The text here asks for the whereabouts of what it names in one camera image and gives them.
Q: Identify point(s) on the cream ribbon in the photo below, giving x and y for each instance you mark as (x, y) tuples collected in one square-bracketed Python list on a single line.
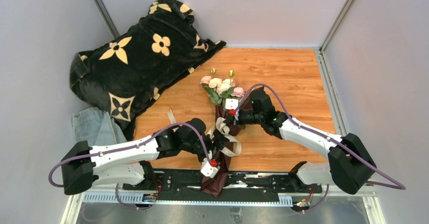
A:
[(224, 134)]

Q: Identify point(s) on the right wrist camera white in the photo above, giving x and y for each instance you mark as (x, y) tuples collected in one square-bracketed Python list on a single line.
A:
[(231, 103)]

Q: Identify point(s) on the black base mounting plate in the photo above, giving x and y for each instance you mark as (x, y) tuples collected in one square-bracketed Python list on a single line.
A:
[(234, 186)]

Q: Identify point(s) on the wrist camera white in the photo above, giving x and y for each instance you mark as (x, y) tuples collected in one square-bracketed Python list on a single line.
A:
[(231, 103), (209, 167)]

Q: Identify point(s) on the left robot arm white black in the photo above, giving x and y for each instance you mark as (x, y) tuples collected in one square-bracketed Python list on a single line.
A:
[(85, 166)]

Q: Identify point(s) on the black blanket cream flowers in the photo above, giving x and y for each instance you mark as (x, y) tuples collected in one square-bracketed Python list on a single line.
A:
[(127, 75)]

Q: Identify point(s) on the aluminium frame rail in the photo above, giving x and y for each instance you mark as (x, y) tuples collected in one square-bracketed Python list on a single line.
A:
[(111, 204)]

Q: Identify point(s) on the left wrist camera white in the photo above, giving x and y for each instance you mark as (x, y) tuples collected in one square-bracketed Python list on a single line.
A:
[(209, 167)]

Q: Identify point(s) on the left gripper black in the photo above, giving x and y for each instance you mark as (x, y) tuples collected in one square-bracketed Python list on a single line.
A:
[(210, 147)]

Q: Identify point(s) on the dark red wrapping paper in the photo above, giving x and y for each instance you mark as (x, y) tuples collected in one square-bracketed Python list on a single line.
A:
[(214, 186)]

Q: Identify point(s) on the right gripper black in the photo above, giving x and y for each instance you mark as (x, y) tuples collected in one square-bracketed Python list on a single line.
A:
[(242, 116)]

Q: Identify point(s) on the pink fake flower stem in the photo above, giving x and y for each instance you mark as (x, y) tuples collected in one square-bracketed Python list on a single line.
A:
[(206, 79), (238, 92)]

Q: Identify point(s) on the light blue denim cloth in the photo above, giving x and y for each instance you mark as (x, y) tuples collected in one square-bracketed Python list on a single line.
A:
[(97, 128)]

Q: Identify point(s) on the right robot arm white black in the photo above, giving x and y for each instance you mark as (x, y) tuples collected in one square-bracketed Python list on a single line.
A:
[(349, 165)]

